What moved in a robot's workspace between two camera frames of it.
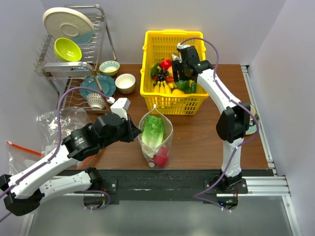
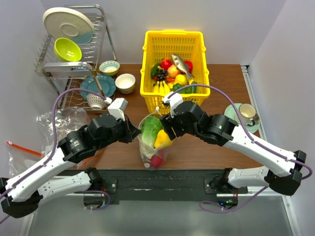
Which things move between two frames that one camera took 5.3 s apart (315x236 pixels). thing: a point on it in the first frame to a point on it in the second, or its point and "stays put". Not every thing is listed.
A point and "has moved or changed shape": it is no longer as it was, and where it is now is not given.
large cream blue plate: x=65 y=22 stays put
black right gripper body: x=178 y=66 to x=178 y=127
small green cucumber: x=193 y=87 stays put
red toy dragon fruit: x=160 y=159 has moved or changed shape
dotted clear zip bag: x=156 y=137 stays put
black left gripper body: x=124 y=133 stays put
